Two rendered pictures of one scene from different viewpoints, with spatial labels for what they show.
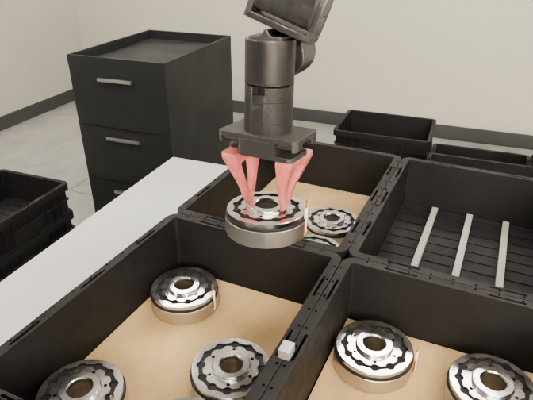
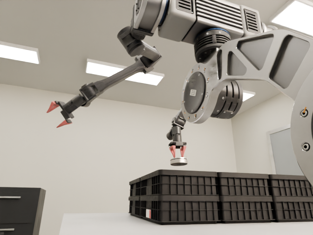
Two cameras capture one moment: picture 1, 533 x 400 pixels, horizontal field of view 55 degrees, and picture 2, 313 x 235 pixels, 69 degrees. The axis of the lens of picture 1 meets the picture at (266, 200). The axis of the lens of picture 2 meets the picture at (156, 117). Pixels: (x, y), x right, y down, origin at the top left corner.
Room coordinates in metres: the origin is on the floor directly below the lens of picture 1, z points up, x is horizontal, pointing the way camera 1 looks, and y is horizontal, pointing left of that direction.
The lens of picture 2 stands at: (-0.39, 1.02, 0.80)
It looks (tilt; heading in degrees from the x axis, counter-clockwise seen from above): 20 degrees up; 319
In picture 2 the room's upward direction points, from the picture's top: straight up
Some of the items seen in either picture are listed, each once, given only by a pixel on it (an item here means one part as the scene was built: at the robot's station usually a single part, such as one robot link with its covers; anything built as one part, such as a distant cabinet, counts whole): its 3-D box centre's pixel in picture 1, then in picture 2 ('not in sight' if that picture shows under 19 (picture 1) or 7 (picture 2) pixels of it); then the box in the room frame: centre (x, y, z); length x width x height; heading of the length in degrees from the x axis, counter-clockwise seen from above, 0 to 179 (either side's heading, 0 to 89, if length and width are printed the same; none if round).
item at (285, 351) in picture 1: (286, 350); not in sight; (0.42, -0.02, 0.94); 0.02 x 0.01 x 0.01; 155
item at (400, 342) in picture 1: (373, 347); not in sight; (0.50, -0.14, 0.86); 0.10 x 0.10 x 0.01
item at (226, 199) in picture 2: not in sight; (226, 208); (0.37, -0.16, 0.76); 0.40 x 0.30 x 0.12; 155
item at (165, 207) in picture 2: not in sight; (175, 208); (0.50, 0.11, 0.76); 0.40 x 0.30 x 0.12; 155
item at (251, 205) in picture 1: (266, 205); not in sight; (0.57, 0.00, 1.04); 0.05 x 0.05 x 0.01
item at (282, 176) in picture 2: not in sight; (266, 180); (0.24, -0.44, 0.92); 0.40 x 0.30 x 0.02; 155
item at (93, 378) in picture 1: (80, 389); not in sight; (0.43, 0.22, 0.86); 0.05 x 0.05 x 0.01
